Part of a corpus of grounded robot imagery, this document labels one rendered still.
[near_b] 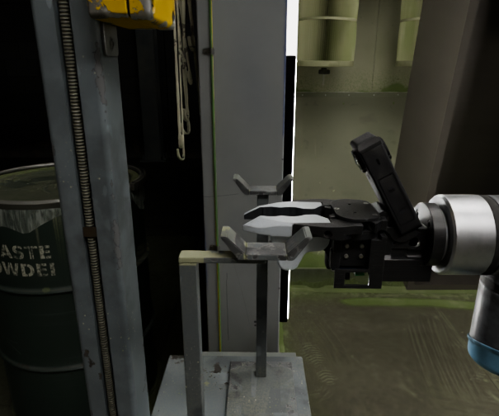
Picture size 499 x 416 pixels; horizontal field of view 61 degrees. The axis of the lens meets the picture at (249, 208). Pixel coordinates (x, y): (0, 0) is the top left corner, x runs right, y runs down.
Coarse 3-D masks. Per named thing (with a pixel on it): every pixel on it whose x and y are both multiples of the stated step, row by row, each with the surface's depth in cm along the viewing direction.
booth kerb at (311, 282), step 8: (296, 272) 244; (304, 272) 243; (312, 272) 243; (320, 272) 243; (328, 272) 243; (352, 272) 243; (296, 280) 245; (304, 280) 245; (312, 280) 245; (320, 280) 245; (328, 280) 245; (352, 280) 244; (360, 280) 244
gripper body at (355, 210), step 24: (336, 216) 46; (360, 216) 45; (384, 216) 46; (432, 216) 45; (336, 240) 46; (360, 240) 46; (384, 240) 45; (408, 240) 47; (432, 240) 45; (336, 264) 47; (360, 264) 47; (384, 264) 48; (408, 264) 48; (432, 264) 47; (360, 288) 47
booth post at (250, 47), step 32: (224, 0) 84; (256, 0) 83; (224, 32) 85; (256, 32) 85; (224, 64) 87; (256, 64) 87; (224, 96) 89; (256, 96) 89; (224, 128) 91; (256, 128) 91; (224, 160) 93; (256, 160) 93; (224, 192) 96; (224, 224) 98; (224, 288) 103; (256, 288) 103; (224, 320) 106; (256, 320) 106
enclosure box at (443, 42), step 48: (432, 0) 136; (480, 0) 143; (432, 48) 136; (480, 48) 151; (432, 96) 136; (480, 96) 159; (432, 144) 136; (480, 144) 169; (432, 192) 140; (480, 192) 179; (432, 288) 161
